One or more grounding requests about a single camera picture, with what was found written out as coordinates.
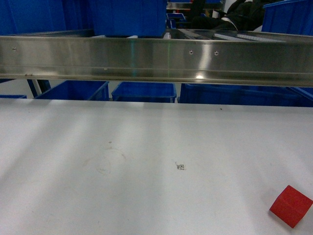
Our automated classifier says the red magnetic block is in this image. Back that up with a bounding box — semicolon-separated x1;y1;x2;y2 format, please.
269;185;313;228

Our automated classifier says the blue bin lower centre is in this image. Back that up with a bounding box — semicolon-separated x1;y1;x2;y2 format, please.
112;82;177;103

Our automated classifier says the blue bin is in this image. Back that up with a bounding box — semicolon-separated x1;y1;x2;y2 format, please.
0;0;93;36
262;0;313;36
112;82;177;103
36;81;109;101
89;0;167;37
178;83;313;107

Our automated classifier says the blue bin lower left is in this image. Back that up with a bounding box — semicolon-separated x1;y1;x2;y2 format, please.
36;81;109;101

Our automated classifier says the blue bin lower right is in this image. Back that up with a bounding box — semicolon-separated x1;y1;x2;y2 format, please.
178;83;313;107

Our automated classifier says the blue bin upper centre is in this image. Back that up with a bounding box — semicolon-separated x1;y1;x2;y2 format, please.
89;0;167;37

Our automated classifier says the person in black clothes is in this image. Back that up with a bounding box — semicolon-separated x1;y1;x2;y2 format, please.
190;0;275;31

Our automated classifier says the blue bin upper right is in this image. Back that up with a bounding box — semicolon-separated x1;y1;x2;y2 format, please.
262;0;313;36

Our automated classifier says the blue bin upper left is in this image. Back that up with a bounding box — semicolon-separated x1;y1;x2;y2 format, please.
0;0;93;36

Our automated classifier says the stainless steel shelf rail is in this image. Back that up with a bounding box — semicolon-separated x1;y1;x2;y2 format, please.
0;36;313;87

